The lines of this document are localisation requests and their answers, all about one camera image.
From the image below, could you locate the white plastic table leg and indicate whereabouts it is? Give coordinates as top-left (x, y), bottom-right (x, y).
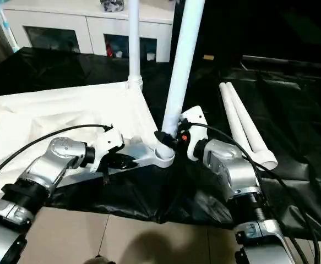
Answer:
top-left (154, 0), bottom-right (206, 160)
top-left (126, 0), bottom-right (144, 90)
top-left (219, 82), bottom-right (260, 163)
top-left (225, 81), bottom-right (278, 169)

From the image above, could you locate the white plastic table top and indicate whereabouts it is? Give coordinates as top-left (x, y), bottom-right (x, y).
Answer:
top-left (0, 80), bottom-right (176, 199)

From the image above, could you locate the grey rounded object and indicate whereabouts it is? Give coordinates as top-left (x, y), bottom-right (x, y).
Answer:
top-left (84, 255), bottom-right (114, 264)

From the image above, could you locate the black glossy mat cloth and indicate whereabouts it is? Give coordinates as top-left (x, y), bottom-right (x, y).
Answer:
top-left (0, 46), bottom-right (321, 244)

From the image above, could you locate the dark patterned bundle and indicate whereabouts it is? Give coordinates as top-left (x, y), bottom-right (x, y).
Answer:
top-left (101, 0), bottom-right (125, 12)

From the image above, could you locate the white glass door cabinet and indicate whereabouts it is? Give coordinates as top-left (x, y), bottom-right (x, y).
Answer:
top-left (2, 0), bottom-right (176, 63)

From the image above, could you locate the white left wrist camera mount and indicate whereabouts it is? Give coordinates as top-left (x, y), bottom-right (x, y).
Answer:
top-left (90, 125), bottom-right (125, 173)

